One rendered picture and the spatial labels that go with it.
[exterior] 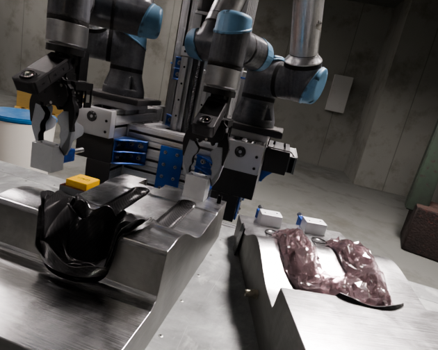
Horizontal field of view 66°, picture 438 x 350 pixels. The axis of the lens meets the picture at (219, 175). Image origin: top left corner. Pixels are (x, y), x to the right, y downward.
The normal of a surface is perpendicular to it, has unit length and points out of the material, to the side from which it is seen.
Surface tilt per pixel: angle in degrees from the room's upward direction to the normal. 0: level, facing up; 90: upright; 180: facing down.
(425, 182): 90
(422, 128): 90
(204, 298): 0
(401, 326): 0
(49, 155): 89
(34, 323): 0
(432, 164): 90
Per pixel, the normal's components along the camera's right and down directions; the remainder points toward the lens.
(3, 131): 0.03, 0.32
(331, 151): -0.19, 0.21
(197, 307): 0.20, -0.95
